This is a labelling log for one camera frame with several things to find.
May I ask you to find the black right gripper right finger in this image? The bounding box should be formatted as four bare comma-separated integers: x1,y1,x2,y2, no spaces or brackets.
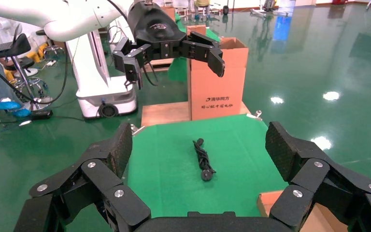
265,121,371,232

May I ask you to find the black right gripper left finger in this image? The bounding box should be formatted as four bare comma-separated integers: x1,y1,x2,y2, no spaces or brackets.
13,122,152,232

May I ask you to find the glossy black left gripper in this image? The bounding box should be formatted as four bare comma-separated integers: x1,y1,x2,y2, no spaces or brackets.
112,1,226,90

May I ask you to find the black power cord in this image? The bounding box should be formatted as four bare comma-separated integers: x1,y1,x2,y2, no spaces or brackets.
192,138,217,183

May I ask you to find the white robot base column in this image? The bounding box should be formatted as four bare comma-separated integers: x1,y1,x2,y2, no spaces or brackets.
65,17,139,120

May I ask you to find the small plain cardboard box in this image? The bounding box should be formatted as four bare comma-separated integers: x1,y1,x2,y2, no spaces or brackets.
159,5,176,22

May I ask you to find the flat open cardboard mailer box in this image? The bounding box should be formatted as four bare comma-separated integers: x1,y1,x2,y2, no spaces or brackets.
257,190,349,232

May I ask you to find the brown cardboard sheet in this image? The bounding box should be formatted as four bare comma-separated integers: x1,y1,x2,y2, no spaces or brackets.
141,101,252,127
186,25,249,122

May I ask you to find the distant standing person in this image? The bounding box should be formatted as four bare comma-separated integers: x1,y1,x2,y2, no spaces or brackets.
193,0,211,17

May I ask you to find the silver metal binder clip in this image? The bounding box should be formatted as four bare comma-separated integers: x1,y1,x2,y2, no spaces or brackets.
246,110,263,122
130,124,146,137

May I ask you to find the black power adapter brick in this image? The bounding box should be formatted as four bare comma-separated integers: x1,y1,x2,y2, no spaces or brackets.
30,110,54,121

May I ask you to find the green table cloth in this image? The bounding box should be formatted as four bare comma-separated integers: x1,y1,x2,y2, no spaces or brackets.
126,114,288,218

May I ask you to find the blue shoe cover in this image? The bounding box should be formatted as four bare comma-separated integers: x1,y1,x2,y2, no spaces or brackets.
13,108,32,118
0,101,22,112

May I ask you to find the chrome stool with dark seat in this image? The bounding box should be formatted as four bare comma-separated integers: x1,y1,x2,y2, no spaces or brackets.
35,29,65,60

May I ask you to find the yellow floor object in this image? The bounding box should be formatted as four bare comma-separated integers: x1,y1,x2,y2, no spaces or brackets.
29,43,48,63

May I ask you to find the black round swivel stool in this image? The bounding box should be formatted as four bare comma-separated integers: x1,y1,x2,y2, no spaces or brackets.
4,57,50,98

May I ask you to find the black stool with chrome pole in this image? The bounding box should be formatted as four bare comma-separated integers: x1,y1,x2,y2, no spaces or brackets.
0,33,53,112

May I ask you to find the dark grey laptop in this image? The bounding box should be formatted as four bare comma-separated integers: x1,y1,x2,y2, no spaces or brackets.
0,24,21,54

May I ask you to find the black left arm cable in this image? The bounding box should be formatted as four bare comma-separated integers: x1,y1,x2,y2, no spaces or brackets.
106,0,128,22

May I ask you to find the thick black hanging cable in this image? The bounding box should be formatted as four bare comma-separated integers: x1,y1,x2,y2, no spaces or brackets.
0,41,70,106

